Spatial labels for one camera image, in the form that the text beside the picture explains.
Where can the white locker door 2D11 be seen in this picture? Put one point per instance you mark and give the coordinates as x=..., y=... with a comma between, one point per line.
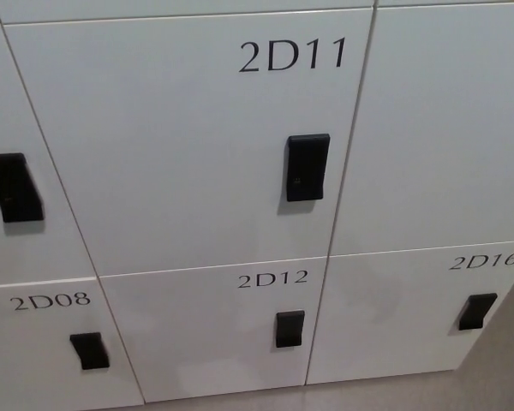
x=154, y=150

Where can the white locker door 2D12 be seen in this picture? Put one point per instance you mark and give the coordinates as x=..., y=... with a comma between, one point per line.
x=188, y=338

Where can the white locker door 2D08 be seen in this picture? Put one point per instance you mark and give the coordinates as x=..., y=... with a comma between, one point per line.
x=34, y=364

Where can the plain white locker door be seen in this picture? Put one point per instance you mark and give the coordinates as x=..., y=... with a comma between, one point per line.
x=445, y=128
x=175, y=7

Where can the white locker door 2D16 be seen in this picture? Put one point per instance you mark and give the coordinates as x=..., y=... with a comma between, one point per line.
x=390, y=317

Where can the white locker door 2D07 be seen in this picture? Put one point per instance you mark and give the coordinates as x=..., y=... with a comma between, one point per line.
x=34, y=107

